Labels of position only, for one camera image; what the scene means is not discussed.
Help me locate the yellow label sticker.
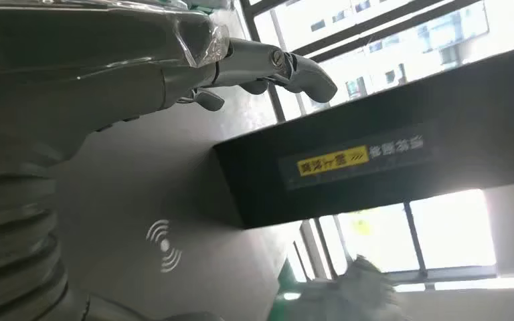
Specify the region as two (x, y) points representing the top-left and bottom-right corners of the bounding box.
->
(296, 144), (371, 178)

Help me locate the dark window frame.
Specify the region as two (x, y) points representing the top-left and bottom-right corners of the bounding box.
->
(239, 0), (514, 294)

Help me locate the grey plastic package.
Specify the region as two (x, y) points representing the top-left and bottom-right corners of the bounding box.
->
(327, 255), (402, 321)

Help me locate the black overhead scanner head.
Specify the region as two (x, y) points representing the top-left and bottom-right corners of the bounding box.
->
(212, 37), (514, 230)

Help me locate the green conveyor belt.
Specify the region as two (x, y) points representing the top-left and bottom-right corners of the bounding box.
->
(268, 259), (306, 321)

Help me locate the grey inbound machine weighing platform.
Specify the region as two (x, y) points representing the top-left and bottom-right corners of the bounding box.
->
(55, 9), (305, 321)

